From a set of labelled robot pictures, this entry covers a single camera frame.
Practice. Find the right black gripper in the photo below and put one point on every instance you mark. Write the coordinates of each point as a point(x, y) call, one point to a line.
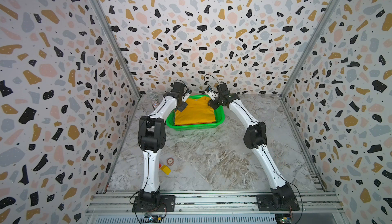
point(211, 103)

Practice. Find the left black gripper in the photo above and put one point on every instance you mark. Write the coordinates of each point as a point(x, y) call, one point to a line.
point(182, 106)

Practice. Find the green plastic basket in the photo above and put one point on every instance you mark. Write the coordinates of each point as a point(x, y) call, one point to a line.
point(219, 115)

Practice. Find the yellow t-shirt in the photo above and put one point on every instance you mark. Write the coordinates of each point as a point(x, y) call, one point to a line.
point(196, 112)

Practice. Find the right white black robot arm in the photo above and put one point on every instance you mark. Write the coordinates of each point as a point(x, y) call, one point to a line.
point(255, 139)

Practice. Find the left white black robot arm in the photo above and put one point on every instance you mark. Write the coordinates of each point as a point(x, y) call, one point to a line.
point(152, 139)

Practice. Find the sprinkle-filled clear bottle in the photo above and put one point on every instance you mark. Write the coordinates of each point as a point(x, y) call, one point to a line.
point(154, 97)

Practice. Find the small round tape roll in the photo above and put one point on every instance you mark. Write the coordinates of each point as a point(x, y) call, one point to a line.
point(170, 161)

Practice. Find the yellow block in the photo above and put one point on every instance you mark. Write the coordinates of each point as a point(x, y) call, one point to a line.
point(166, 169)

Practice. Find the left circuit board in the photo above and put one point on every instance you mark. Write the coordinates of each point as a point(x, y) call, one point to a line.
point(154, 219)

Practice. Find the circuit board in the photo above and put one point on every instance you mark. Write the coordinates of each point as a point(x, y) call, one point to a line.
point(283, 219)
point(154, 219)

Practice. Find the right circuit board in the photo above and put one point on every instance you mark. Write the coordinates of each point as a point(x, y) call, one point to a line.
point(283, 219)

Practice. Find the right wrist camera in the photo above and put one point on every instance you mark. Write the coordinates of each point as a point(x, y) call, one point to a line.
point(209, 91)

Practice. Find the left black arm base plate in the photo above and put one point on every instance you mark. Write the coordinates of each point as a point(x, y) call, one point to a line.
point(162, 203)

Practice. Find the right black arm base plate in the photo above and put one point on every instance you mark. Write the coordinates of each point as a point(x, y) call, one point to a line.
point(273, 202)

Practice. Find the aluminium rail frame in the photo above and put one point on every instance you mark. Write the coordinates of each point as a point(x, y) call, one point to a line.
point(217, 207)

